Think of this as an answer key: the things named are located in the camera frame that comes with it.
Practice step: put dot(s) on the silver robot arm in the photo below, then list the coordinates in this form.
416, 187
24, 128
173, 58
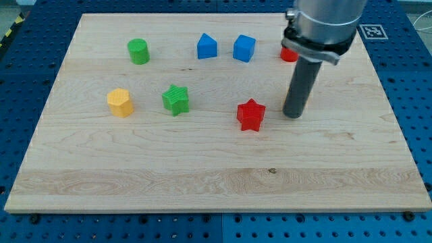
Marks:
322, 30

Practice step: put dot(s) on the red star block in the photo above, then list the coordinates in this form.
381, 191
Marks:
250, 115

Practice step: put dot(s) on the green star block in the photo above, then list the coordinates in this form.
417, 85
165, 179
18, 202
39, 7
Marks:
176, 99

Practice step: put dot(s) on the light wooden board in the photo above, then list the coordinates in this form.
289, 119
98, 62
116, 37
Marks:
345, 154

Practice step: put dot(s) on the blue triangular prism block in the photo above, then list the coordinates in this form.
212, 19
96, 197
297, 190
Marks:
206, 47

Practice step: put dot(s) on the blue cube block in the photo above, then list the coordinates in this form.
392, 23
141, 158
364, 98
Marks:
244, 47

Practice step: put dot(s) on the red cylinder block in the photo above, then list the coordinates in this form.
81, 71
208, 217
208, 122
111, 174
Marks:
288, 55

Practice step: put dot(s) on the yellow hexagon block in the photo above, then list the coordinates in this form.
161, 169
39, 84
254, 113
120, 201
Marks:
120, 103

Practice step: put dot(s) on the green cylinder block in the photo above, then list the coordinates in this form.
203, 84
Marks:
139, 51

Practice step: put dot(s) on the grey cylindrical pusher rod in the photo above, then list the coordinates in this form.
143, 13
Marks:
303, 79

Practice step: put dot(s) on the white fiducial marker tag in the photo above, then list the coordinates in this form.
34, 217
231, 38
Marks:
373, 31

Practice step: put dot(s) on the yellow black hazard tape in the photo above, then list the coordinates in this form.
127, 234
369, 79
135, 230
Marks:
12, 31

